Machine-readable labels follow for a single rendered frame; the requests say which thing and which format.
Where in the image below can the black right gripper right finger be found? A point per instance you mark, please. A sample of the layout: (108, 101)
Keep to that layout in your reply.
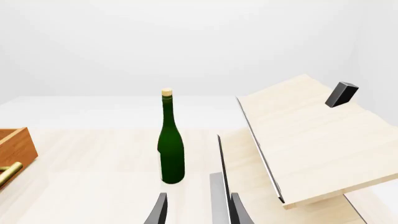
(241, 213)

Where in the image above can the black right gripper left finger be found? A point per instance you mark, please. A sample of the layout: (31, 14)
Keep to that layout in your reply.
(158, 213)

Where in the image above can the brown wooden drawer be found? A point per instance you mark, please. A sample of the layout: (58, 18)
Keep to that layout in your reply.
(18, 147)

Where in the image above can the green wine bottle with cork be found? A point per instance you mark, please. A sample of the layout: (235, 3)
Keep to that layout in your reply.
(171, 151)

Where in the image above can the pale wood wine rack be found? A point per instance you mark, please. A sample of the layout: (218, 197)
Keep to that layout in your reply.
(311, 144)

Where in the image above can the dark grey block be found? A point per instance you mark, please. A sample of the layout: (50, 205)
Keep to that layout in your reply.
(340, 95)

